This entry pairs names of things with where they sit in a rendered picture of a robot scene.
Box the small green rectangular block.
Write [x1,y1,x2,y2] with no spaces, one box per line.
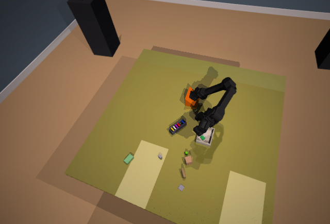
[124,154,134,164]

